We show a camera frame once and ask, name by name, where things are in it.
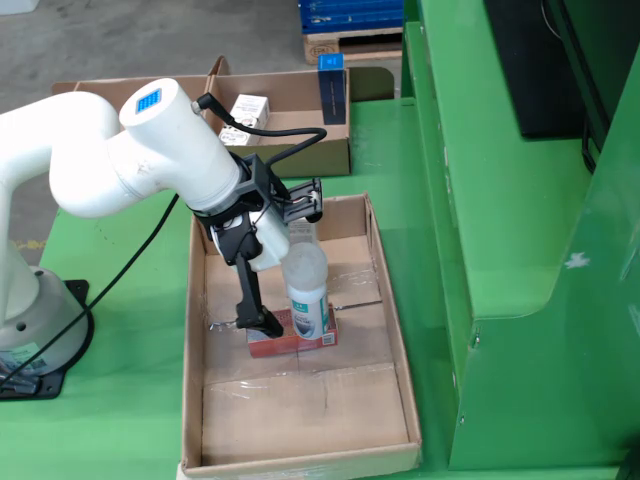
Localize dark blue carton box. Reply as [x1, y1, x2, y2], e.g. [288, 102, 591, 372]
[316, 52, 348, 126]

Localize black gripper cable with plug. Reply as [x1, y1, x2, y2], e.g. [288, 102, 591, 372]
[192, 93, 329, 169]

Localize green metal frame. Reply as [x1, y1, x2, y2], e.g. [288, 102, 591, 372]
[399, 0, 640, 471]

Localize red holographic carton box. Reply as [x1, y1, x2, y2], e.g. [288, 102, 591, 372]
[243, 307, 340, 359]

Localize wooden pallet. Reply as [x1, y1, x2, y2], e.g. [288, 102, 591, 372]
[302, 27, 404, 65]

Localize tall white carton box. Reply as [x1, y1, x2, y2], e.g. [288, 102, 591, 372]
[287, 219, 321, 247]

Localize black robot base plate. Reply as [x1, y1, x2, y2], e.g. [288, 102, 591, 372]
[0, 278, 96, 401]

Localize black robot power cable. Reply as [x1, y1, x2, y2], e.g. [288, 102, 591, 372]
[0, 192, 181, 389]

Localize white hand cream box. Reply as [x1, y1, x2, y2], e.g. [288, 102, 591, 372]
[218, 93, 271, 147]

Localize open cardboard box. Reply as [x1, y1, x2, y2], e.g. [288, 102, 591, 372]
[51, 74, 210, 101]
[193, 54, 352, 179]

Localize white bottle with teal label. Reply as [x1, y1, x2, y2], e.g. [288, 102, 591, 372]
[282, 243, 332, 342]

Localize black monitor cable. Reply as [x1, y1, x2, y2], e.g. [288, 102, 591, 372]
[579, 122, 600, 174]

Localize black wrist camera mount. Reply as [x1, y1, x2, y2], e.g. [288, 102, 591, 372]
[227, 153, 325, 226]

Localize shallow cardboard tray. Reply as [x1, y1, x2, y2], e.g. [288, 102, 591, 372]
[177, 191, 424, 480]

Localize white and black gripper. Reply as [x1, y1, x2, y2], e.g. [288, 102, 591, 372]
[207, 207, 292, 339]

